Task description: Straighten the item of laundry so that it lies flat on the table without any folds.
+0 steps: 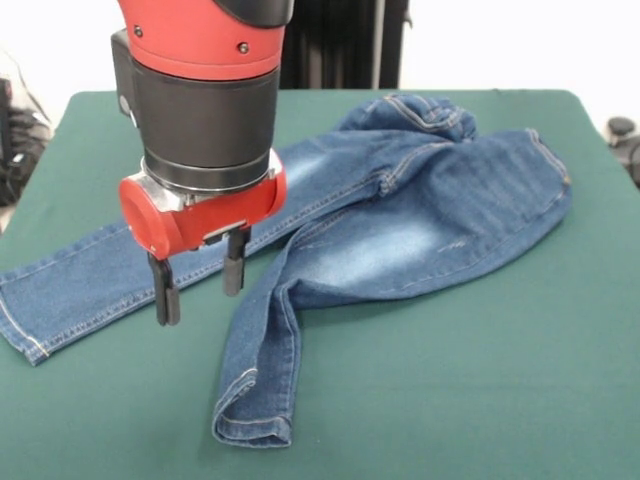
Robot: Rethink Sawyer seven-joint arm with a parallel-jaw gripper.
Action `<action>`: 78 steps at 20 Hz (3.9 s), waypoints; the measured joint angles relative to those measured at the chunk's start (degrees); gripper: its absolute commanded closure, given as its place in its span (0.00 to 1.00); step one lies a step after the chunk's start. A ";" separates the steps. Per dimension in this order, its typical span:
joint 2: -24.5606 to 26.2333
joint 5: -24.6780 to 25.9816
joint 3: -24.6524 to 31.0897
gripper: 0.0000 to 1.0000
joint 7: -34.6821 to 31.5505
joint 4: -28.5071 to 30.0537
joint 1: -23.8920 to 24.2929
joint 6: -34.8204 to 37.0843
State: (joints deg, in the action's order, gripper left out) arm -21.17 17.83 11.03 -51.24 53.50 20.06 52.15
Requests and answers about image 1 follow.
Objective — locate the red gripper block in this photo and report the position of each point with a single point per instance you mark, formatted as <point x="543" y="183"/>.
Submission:
<point x="200" y="220"/>

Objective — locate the blue denim jeans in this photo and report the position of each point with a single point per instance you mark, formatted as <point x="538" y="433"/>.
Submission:
<point x="400" y="225"/>

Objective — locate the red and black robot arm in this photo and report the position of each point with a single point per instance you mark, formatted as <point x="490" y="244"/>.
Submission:
<point x="200" y="85"/>

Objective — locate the dark green table cloth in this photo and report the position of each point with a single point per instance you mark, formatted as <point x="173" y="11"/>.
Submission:
<point x="450" y="375"/>

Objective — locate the black round-topped device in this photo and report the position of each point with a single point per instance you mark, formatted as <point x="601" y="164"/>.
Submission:
<point x="622" y="127"/>

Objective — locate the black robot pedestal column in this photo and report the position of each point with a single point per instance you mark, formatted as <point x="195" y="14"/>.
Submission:
<point x="350" y="45"/>

